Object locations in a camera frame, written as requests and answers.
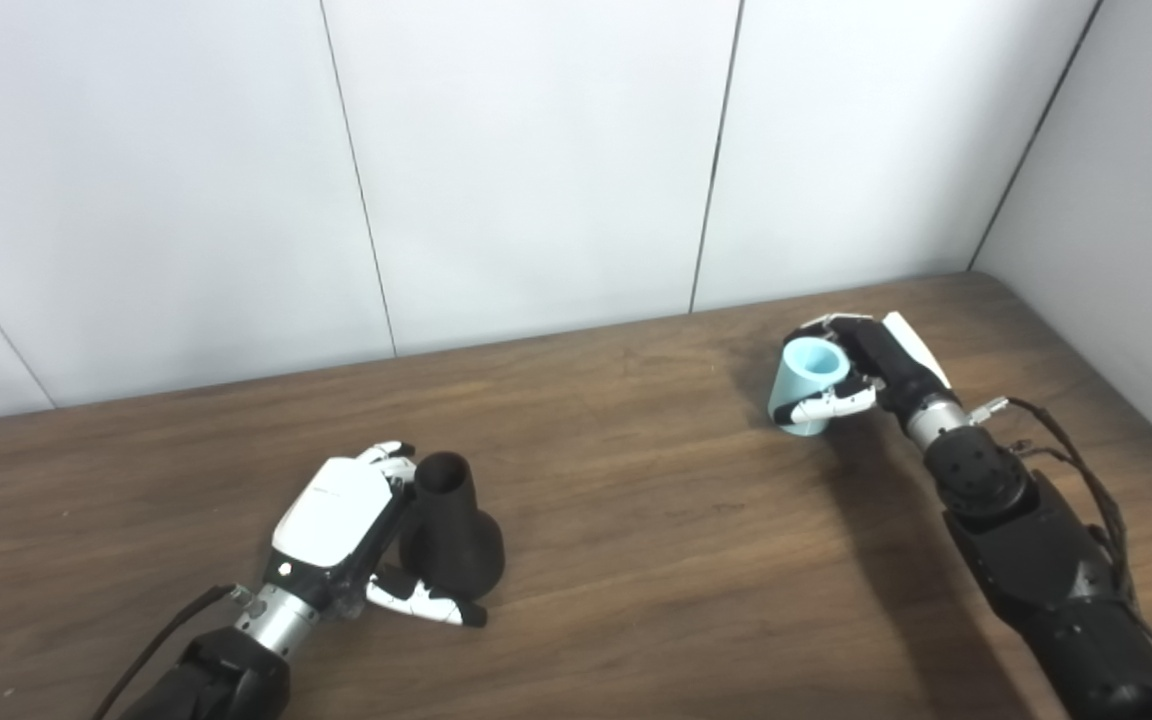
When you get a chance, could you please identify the light-blue hose piece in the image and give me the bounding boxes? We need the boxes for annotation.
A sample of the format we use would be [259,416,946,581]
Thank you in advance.
[768,338,854,439]

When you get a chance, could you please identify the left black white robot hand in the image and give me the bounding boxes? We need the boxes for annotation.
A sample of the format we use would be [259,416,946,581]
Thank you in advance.
[269,440,489,629]

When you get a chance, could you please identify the thin braided right arm cable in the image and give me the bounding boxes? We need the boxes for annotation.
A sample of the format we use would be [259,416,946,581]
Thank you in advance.
[1011,440,1132,601]

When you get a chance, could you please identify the black flared nozzle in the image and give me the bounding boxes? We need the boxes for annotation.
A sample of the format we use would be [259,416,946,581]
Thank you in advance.
[399,452,507,601]

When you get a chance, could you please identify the thick black right wrist cable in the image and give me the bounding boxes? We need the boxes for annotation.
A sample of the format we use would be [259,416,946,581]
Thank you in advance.
[971,396,1152,691]

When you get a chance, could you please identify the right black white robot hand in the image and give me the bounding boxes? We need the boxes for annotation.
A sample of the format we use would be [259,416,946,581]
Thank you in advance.
[781,312,955,431]

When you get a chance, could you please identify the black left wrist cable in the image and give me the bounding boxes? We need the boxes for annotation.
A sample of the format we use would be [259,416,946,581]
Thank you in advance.
[91,583,255,720]

